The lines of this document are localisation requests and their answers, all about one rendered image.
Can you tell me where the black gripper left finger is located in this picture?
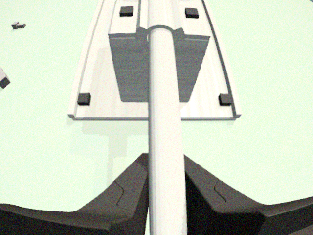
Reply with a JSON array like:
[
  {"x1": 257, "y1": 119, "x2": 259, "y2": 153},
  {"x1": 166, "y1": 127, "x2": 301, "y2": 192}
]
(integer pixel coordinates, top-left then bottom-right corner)
[{"x1": 0, "y1": 153, "x2": 149, "y2": 235}]

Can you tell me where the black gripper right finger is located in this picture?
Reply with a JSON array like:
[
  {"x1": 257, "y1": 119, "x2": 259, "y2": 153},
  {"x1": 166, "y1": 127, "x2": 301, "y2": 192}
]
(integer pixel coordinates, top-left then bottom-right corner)
[{"x1": 184, "y1": 154, "x2": 313, "y2": 235}]

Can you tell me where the white cylindrical shaft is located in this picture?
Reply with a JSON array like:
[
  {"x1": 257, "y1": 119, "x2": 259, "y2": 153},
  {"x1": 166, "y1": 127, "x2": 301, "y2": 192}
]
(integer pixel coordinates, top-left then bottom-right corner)
[{"x1": 148, "y1": 28, "x2": 188, "y2": 235}]

